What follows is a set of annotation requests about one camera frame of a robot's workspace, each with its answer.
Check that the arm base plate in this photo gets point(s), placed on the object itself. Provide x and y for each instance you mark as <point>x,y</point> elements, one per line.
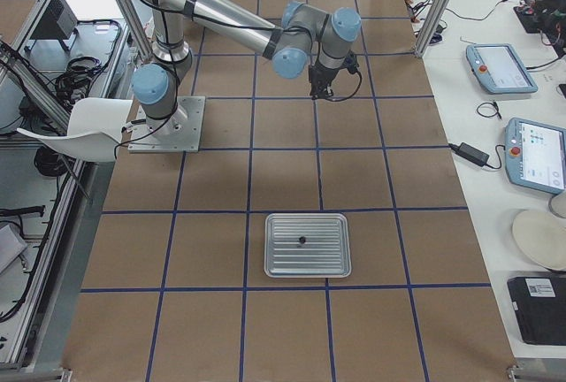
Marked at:
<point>182,132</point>

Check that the black laptop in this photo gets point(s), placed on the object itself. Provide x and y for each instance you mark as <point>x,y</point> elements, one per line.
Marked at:
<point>539,305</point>

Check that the lower teach pendant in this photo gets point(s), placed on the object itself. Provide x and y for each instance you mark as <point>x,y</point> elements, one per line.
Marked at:
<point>535,155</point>

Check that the upper teach pendant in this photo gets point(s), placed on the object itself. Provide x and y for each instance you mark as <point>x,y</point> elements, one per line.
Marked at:
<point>499,70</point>

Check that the teach pendant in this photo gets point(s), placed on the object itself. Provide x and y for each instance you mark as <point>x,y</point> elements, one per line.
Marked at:
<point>535,155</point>
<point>499,70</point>

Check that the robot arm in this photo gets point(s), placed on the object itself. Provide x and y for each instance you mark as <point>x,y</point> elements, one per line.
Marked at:
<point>307,40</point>

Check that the black power adapter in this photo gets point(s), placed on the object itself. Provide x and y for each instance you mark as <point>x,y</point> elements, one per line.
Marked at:
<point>469,153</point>

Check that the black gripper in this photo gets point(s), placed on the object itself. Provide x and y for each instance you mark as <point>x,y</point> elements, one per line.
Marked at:
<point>319,77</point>

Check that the aluminium frame post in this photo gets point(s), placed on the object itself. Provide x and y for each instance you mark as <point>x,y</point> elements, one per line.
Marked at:
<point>429,27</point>

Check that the silver metal tray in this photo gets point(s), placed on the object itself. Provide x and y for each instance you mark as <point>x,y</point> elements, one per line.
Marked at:
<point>326,253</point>

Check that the white round plate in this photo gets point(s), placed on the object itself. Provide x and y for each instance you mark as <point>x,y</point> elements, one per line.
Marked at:
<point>541,237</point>

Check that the white chair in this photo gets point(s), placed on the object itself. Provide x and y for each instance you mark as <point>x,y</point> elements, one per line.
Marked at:
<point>94,130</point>

